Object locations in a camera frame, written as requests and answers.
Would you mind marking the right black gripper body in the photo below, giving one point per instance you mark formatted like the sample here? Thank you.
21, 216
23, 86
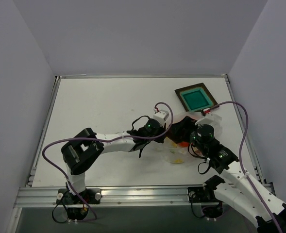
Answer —
188, 127

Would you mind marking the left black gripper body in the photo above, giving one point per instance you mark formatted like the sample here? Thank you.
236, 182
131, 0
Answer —
162, 131

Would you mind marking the clear plastic bag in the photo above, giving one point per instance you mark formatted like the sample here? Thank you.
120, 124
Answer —
174, 154

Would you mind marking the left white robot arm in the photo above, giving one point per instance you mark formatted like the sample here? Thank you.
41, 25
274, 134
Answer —
79, 155

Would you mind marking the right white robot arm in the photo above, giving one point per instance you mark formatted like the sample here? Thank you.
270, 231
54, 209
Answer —
232, 184

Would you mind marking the teal rectangular tray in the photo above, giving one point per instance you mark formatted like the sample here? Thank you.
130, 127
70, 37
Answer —
195, 97

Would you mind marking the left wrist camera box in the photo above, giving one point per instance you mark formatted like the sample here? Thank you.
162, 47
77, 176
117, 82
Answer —
161, 116

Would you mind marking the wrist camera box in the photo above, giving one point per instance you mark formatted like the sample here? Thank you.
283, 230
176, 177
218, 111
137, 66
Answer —
161, 116
209, 119

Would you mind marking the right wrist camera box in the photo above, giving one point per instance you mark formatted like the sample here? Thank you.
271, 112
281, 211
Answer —
209, 119

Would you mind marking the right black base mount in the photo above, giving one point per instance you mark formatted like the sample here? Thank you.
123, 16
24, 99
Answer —
200, 194

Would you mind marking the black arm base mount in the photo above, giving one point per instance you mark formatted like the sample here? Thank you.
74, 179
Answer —
90, 195

